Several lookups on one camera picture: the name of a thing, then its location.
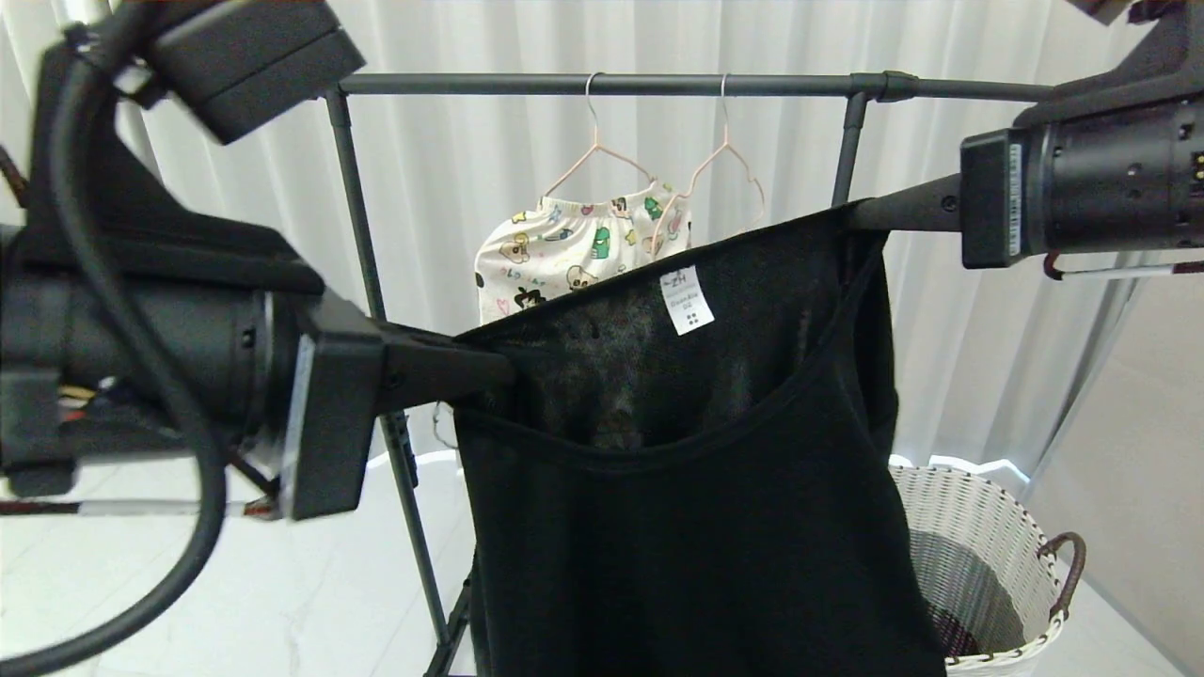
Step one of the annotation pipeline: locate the black garment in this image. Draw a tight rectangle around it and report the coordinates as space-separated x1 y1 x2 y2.
451 202 949 677

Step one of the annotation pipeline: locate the cream printed garment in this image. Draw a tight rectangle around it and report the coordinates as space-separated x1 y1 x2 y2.
473 181 694 327

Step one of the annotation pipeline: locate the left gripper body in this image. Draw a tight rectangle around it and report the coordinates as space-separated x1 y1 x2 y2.
38 282 388 523

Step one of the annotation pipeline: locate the pink clothes hanger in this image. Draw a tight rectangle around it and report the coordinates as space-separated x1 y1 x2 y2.
649 73 768 260
541 73 657 200

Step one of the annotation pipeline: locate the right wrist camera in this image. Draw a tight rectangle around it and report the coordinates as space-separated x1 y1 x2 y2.
1014 0 1204 128

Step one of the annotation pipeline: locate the black clothes rack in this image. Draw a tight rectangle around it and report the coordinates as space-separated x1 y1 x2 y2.
323 71 1054 677

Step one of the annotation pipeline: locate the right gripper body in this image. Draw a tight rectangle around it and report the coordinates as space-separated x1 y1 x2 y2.
961 94 1204 271

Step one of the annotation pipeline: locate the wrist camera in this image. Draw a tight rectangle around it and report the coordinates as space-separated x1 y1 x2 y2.
1014 0 1204 128
122 0 368 147

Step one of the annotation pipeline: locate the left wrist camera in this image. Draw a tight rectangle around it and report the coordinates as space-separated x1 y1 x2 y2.
122 0 368 147

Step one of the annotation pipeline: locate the white laundry basket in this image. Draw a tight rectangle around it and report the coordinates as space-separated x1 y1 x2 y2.
889 464 1088 677

